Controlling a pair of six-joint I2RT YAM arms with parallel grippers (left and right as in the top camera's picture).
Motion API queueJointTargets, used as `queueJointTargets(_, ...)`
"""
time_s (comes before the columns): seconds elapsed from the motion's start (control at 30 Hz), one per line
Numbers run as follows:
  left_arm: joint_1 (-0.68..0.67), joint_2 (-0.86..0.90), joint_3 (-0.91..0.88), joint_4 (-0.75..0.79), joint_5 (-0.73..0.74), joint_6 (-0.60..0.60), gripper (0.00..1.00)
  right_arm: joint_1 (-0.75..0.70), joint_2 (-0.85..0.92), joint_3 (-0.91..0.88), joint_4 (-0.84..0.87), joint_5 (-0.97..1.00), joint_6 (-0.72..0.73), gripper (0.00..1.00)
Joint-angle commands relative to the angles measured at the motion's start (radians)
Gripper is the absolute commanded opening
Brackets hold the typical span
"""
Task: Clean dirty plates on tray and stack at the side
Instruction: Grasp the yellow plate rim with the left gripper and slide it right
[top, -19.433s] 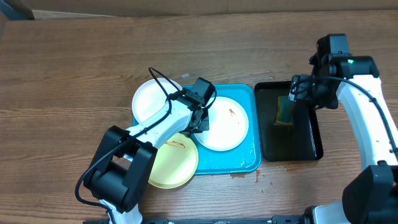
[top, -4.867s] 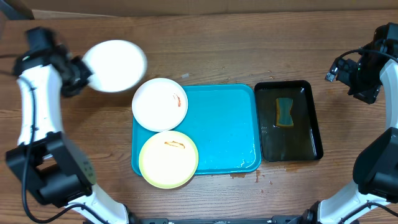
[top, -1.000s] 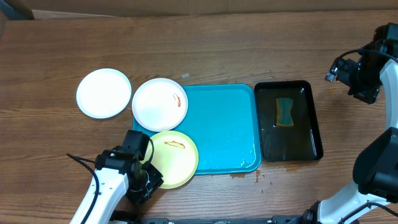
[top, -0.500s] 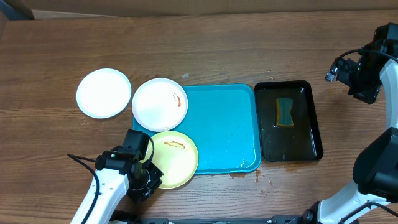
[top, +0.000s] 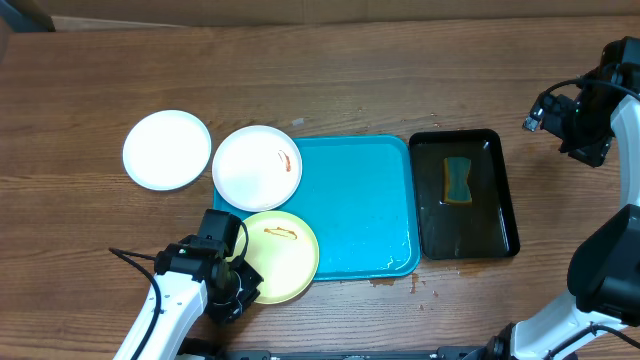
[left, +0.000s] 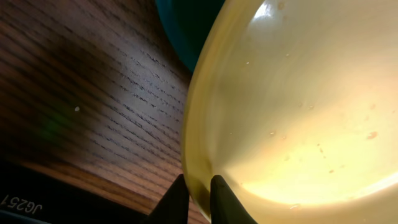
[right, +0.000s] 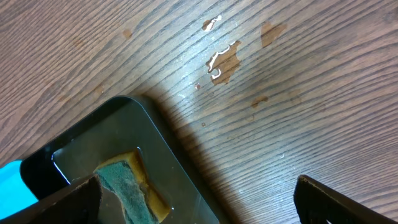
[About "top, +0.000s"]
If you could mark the white plate with red stain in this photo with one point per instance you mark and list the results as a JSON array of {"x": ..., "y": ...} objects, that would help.
[{"x": 257, "y": 168}]

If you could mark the teal plastic tray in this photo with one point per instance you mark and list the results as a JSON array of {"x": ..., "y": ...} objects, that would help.
[{"x": 357, "y": 195}]

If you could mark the white plate with sauce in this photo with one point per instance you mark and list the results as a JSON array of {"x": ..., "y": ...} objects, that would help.
[{"x": 167, "y": 150}]

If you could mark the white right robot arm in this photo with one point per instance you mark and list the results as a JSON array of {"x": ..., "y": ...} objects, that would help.
[{"x": 602, "y": 294}]

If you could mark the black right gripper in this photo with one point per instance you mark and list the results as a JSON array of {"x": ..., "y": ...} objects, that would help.
[{"x": 586, "y": 151}]

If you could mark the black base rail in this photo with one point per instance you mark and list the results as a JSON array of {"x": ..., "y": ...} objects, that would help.
[{"x": 196, "y": 349}]

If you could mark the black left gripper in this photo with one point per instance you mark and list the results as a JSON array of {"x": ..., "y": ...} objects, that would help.
[{"x": 229, "y": 311}]

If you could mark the green and yellow sponge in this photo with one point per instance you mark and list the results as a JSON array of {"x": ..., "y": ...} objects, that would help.
[{"x": 456, "y": 190}]

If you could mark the yellow plate with sauce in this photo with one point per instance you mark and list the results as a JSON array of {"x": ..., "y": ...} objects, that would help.
[{"x": 284, "y": 251}]

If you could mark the black water tray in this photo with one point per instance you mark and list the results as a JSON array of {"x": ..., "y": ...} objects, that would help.
[{"x": 486, "y": 228}]

